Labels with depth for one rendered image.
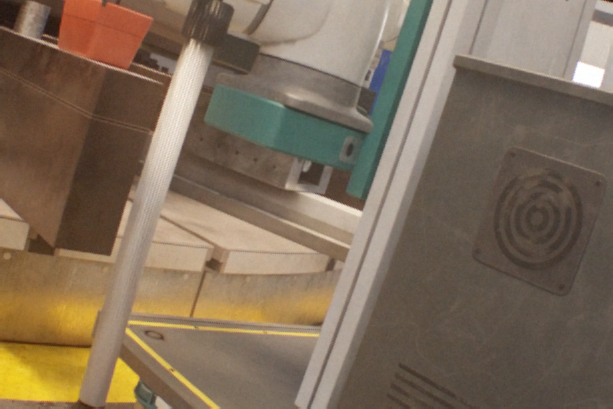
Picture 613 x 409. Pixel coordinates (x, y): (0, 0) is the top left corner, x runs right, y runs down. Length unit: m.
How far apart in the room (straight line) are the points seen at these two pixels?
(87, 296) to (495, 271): 1.28
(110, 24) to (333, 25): 0.72
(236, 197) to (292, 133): 1.74
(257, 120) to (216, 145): 1.69
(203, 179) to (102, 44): 1.24
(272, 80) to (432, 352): 0.42
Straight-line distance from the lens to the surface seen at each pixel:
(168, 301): 2.09
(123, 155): 1.59
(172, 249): 1.99
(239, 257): 2.18
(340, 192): 3.78
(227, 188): 2.76
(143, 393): 1.23
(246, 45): 1.38
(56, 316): 1.91
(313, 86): 1.03
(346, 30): 1.04
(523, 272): 0.80
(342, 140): 1.07
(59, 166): 1.62
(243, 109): 1.05
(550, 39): 1.25
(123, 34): 1.67
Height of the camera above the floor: 0.72
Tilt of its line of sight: 4 degrees down
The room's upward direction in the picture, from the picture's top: 19 degrees clockwise
